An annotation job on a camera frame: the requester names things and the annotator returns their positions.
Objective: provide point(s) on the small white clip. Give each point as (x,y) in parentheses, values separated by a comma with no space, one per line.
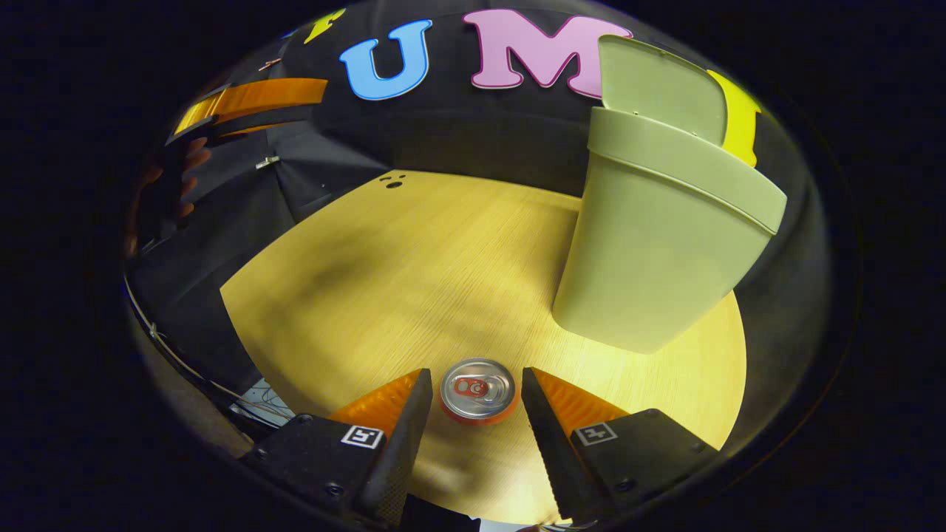
(267,161)

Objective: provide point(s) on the black backdrop cloth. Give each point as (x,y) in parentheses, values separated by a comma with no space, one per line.
(458,133)

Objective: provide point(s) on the small red clip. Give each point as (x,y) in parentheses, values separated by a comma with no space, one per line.
(270,64)

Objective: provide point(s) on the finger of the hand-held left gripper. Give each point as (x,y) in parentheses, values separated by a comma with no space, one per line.
(251,131)
(259,97)

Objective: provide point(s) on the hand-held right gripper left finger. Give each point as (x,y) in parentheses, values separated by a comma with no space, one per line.
(403,451)

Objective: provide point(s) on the red pop can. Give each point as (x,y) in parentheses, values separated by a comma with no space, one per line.
(478,391)

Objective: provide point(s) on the pale green desktop garbage bin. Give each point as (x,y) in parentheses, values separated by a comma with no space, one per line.
(650,244)

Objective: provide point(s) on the wooden desktop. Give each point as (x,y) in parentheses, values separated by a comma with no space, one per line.
(414,281)

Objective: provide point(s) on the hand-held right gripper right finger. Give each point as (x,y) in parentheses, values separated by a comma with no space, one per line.
(558,458)

